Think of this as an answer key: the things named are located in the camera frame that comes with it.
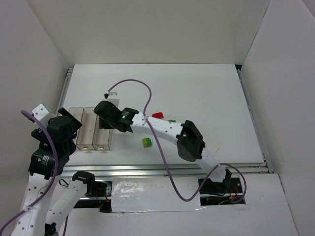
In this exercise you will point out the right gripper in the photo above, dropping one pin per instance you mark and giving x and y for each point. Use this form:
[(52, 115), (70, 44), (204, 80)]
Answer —
[(104, 123)]

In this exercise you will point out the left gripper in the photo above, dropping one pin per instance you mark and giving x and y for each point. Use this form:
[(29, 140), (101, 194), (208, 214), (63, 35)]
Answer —
[(69, 116)]

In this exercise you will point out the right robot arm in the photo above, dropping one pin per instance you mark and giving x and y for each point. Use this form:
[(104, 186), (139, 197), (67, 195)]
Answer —
[(185, 136)]

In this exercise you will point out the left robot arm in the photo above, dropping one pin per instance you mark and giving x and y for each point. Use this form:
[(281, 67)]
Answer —
[(38, 217)]

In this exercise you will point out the clear container middle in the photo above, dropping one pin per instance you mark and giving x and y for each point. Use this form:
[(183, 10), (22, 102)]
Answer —
[(89, 129)]

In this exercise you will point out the clear container right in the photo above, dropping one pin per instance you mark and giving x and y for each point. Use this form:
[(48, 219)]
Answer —
[(102, 138)]

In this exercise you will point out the red curved lego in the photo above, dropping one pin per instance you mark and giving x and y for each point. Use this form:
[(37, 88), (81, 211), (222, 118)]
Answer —
[(158, 115)]

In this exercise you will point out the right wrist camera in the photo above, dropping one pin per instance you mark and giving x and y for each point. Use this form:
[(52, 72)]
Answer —
[(110, 95)]

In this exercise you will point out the aluminium rail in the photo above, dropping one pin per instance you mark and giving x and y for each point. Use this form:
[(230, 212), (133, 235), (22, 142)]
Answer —
[(149, 170)]

